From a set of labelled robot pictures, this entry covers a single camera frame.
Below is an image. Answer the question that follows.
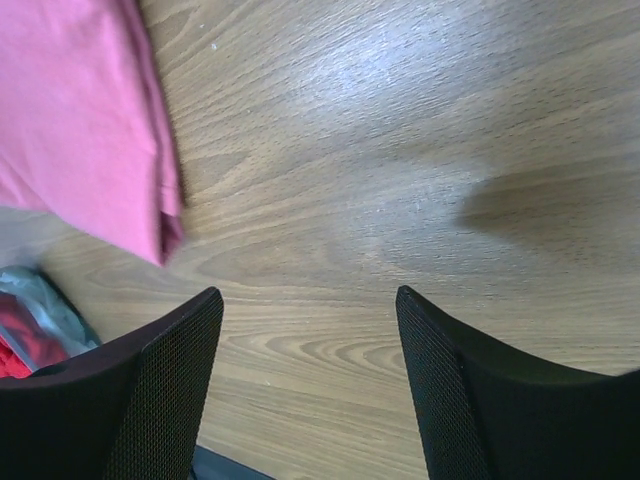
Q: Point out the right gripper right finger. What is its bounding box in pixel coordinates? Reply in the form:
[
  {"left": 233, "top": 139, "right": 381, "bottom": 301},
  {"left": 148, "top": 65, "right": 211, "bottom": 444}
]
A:
[{"left": 395, "top": 286, "right": 639, "bottom": 479}]

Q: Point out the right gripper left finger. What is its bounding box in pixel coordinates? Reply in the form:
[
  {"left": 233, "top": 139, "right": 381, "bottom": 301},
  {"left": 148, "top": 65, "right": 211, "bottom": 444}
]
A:
[{"left": 1, "top": 287, "right": 224, "bottom": 479}]

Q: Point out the pink polo shirt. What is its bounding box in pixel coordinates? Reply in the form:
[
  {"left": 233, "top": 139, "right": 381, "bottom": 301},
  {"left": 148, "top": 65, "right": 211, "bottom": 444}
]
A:
[{"left": 1, "top": 1, "right": 184, "bottom": 266}]

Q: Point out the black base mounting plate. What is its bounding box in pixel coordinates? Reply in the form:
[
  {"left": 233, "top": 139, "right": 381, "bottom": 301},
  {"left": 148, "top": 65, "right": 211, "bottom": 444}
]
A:
[{"left": 189, "top": 445, "right": 271, "bottom": 480}]

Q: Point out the red and white t-shirt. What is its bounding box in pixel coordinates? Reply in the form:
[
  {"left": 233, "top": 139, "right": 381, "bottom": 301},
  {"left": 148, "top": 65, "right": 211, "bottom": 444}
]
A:
[{"left": 1, "top": 293, "right": 69, "bottom": 379}]

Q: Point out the clear plastic basket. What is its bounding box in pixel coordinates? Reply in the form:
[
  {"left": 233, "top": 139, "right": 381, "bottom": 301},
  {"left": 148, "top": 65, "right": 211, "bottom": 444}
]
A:
[{"left": 1, "top": 266, "right": 101, "bottom": 359}]

